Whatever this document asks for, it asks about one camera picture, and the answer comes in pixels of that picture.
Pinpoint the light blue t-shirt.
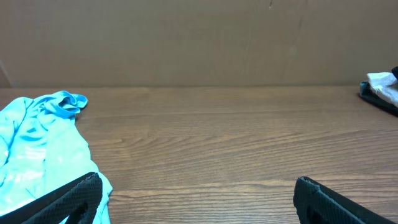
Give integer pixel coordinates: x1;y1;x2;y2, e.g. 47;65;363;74
1;91;113;224

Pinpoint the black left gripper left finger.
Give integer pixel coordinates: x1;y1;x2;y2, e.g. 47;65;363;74
1;172;103;224

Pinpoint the dark green folded garment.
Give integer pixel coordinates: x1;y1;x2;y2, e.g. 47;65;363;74
359;81;397;116

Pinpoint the folded black garment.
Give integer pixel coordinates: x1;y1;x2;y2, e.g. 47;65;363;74
391;67;398;80

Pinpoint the folded white garment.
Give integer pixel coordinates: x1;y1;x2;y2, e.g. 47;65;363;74
367;72;397;107

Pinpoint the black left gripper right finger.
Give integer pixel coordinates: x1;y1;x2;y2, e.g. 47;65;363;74
293;176;395;224

